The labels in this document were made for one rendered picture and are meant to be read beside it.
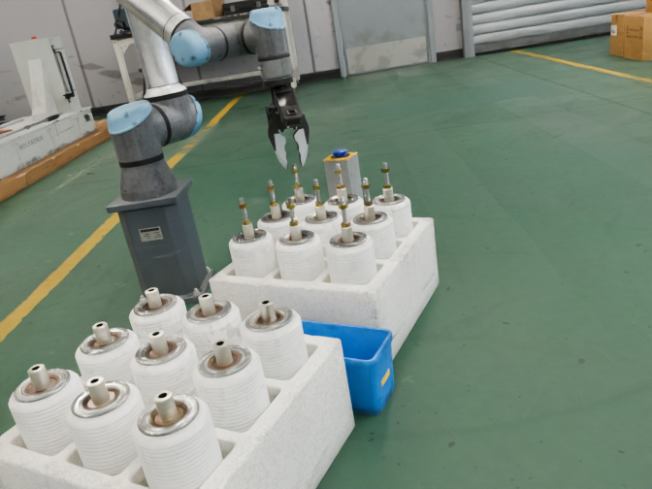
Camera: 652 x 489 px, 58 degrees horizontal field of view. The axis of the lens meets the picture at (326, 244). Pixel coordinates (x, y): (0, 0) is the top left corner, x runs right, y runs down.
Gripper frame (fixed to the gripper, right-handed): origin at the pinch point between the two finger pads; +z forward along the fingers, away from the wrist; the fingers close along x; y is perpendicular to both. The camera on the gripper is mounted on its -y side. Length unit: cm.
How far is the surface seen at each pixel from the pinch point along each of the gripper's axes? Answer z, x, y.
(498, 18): 2, -297, 430
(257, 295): 19.6, 16.6, -26.3
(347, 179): 8.7, -14.3, 6.5
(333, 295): 18.1, 2.9, -37.8
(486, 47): 27, -284, 434
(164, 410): 8, 33, -76
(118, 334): 10, 40, -49
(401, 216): 12.6, -19.0, -19.1
